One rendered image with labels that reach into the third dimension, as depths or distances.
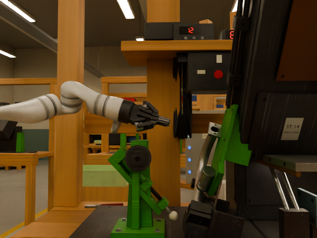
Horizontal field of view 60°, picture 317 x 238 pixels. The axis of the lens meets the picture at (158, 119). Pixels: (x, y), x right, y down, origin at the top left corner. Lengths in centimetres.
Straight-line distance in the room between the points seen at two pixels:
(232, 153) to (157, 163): 43
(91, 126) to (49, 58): 1119
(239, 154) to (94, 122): 71
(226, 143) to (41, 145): 1160
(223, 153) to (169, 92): 46
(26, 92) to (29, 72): 85
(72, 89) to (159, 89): 41
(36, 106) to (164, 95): 54
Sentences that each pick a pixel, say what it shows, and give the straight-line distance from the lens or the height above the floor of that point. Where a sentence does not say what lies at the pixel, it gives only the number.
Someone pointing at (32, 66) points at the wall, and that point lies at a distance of 1270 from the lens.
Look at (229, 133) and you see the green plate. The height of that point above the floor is 119.
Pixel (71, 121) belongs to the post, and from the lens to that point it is 122.
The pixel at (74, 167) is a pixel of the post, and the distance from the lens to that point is 122.
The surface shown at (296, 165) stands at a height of 112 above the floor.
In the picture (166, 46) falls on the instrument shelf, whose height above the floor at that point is 151.
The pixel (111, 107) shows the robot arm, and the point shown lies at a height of 127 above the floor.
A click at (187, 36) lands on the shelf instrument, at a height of 156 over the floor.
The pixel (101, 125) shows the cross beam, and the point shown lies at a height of 122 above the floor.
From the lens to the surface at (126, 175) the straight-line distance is 82.
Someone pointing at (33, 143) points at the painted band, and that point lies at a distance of 1238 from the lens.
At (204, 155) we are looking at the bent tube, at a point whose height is 112.
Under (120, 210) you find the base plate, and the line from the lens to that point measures 109.
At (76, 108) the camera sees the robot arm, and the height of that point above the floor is 127.
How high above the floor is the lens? 120
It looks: 2 degrees up
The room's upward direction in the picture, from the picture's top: straight up
